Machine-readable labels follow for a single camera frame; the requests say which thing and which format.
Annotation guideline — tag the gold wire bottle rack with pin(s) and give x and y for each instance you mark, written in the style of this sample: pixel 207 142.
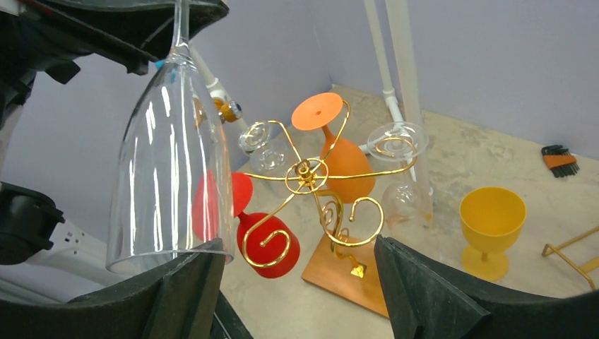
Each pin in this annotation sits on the gold wire bottle rack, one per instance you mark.
pixel 584 268

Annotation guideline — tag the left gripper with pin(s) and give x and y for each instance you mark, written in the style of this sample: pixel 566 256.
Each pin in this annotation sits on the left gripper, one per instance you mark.
pixel 48 36

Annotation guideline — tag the red wine glass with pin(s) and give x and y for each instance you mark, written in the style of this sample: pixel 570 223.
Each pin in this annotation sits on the red wine glass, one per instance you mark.
pixel 270 240

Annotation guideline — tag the clear ribbed wine glass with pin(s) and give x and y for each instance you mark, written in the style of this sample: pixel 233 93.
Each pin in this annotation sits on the clear ribbed wine glass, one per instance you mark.
pixel 406 201

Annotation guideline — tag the orange wine glass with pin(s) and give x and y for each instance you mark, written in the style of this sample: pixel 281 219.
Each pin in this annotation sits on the orange wine glass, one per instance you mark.
pixel 343 157

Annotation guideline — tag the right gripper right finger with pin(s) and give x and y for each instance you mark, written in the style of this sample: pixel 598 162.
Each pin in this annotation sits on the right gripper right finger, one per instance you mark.
pixel 429 299

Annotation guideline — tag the orange pipe fitting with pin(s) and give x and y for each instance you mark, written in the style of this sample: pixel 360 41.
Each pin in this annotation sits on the orange pipe fitting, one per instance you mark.
pixel 228 111

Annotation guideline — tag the clear flute glass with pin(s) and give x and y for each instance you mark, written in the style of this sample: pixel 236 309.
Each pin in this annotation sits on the clear flute glass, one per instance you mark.
pixel 173 193

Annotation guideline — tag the white PVC pipe frame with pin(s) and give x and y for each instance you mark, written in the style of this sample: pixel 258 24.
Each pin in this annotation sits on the white PVC pipe frame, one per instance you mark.
pixel 269 56

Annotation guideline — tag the gold wine glass rack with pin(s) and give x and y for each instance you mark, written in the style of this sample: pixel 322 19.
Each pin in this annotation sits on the gold wine glass rack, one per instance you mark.
pixel 341 264

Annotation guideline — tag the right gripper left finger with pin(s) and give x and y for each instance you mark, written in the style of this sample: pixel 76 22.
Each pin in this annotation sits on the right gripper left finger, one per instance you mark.
pixel 174 300

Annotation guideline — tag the yellow wine glass back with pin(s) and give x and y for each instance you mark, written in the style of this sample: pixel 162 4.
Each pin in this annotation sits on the yellow wine glass back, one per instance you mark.
pixel 491 222

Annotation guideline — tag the clear round wine glass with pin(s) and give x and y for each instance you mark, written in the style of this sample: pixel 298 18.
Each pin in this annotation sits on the clear round wine glass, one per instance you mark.
pixel 268 156

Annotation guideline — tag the black orange small clip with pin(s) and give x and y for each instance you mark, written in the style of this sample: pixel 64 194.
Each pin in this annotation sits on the black orange small clip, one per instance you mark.
pixel 559 161

